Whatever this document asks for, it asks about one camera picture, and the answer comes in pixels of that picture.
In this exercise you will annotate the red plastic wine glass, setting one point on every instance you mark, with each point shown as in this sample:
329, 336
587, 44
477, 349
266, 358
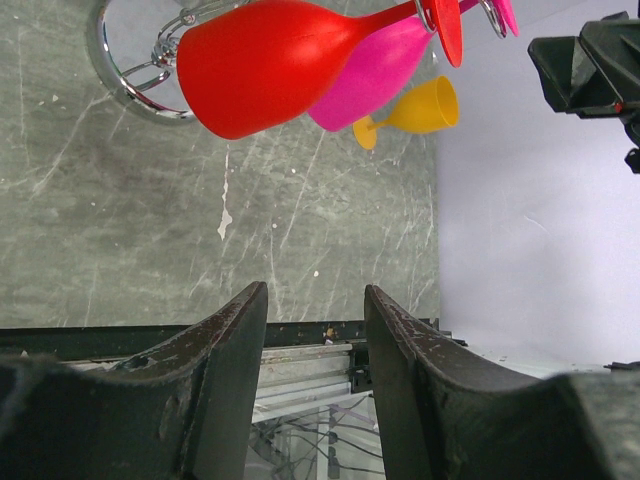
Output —
267, 62

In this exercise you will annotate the aluminium mounting rail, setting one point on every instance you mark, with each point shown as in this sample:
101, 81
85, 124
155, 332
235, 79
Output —
304, 365

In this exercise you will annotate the chrome wire glass rack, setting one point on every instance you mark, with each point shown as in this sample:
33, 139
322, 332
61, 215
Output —
133, 46

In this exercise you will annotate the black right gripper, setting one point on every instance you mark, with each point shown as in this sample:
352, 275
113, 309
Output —
567, 73

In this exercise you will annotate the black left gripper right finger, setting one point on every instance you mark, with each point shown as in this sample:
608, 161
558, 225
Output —
447, 413

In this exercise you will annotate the orange plastic wine glass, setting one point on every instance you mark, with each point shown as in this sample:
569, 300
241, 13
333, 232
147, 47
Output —
427, 108

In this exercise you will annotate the pink plastic wine glass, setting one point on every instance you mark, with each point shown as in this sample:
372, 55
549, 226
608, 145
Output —
379, 67

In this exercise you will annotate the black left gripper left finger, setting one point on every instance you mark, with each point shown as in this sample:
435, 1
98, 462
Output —
179, 410

